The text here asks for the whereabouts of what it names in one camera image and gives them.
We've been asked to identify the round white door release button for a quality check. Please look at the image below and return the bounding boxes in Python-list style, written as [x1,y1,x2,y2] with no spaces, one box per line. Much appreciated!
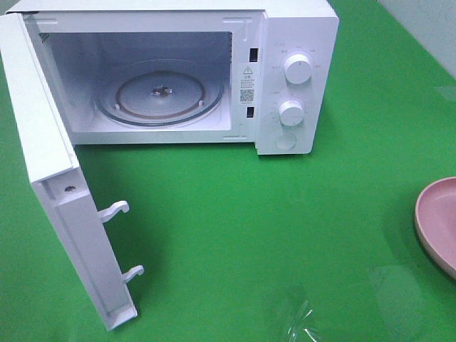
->
[275,133,296,150]

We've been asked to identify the white microwave knob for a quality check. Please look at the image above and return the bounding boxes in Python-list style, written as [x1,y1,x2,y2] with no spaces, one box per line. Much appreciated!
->
[284,53,313,85]
[279,100,305,127]

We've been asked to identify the white microwave door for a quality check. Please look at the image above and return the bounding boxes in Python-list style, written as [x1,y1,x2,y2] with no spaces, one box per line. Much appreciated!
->
[1,14,144,331]

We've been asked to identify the pink plate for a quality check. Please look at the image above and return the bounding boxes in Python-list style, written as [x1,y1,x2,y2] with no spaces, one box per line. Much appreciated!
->
[415,177,455,278]

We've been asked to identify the white warning label with QR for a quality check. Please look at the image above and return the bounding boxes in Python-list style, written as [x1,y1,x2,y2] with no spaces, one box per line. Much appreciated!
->
[236,62,259,105]

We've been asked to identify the glass microwave turntable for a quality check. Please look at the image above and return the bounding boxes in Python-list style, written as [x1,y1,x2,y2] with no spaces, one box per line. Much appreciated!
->
[95,59,230,128]

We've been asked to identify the white microwave oven body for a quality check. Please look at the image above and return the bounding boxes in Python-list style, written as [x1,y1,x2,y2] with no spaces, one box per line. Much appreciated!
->
[4,1,339,155]

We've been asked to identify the clear tape patch on table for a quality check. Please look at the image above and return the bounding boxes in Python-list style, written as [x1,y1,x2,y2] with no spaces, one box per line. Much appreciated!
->
[258,284,321,342]

